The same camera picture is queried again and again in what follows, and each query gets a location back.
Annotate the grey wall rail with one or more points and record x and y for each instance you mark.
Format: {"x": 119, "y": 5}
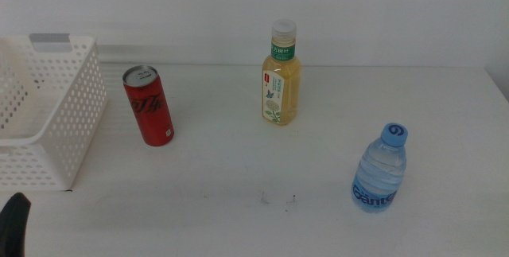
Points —
{"x": 179, "y": 54}

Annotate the blue capped water bottle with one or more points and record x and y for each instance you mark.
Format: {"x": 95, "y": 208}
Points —
{"x": 379, "y": 173}

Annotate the red cola can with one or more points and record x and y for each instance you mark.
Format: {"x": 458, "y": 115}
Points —
{"x": 149, "y": 106}

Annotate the white perforated plastic basket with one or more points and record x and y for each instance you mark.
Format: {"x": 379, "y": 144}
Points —
{"x": 79, "y": 90}

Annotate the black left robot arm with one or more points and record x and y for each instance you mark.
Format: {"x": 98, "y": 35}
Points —
{"x": 12, "y": 229}

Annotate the yellow tea bottle green label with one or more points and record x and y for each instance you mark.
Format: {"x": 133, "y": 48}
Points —
{"x": 282, "y": 90}

